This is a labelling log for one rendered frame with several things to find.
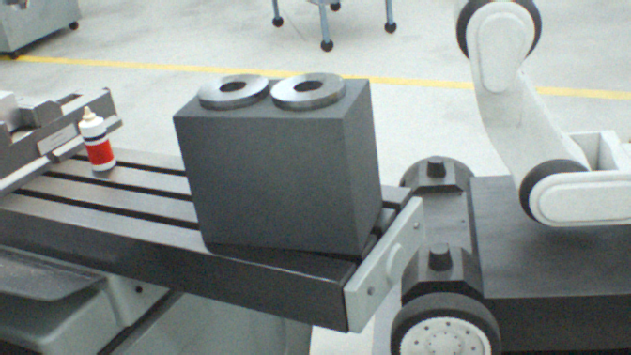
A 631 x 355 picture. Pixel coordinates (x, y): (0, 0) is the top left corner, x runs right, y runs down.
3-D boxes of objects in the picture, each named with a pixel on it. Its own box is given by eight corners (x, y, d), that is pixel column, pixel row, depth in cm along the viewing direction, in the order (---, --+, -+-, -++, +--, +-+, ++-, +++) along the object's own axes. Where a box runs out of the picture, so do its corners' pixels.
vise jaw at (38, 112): (20, 108, 132) (13, 88, 130) (64, 115, 126) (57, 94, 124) (-7, 122, 128) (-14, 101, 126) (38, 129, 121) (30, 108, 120)
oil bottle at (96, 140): (103, 159, 124) (85, 100, 119) (120, 162, 122) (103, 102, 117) (87, 170, 121) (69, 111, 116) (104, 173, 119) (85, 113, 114)
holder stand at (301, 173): (238, 197, 105) (210, 69, 96) (383, 205, 97) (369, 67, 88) (202, 243, 95) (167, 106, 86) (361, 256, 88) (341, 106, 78)
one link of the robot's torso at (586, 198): (618, 178, 150) (623, 122, 143) (644, 231, 132) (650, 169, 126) (517, 184, 153) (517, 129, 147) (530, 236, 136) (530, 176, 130)
